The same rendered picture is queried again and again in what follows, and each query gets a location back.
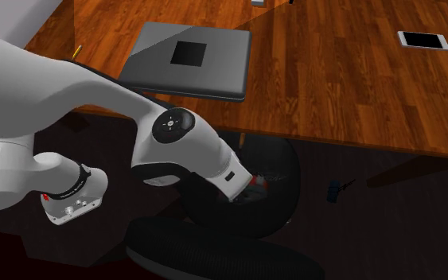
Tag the grey closed laptop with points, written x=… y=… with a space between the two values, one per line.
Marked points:
x=216 y=62

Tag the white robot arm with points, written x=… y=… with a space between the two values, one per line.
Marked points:
x=53 y=101

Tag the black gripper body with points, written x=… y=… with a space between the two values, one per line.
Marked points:
x=248 y=192

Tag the small grey box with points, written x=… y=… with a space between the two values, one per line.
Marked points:
x=258 y=2

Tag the brown wooden desk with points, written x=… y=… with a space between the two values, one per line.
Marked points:
x=324 y=97

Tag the yellow pencil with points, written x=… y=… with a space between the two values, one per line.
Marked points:
x=77 y=52

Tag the dark blue binder clip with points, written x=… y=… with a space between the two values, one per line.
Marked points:
x=333 y=191

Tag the white phone with black screen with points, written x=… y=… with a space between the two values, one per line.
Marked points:
x=423 y=40

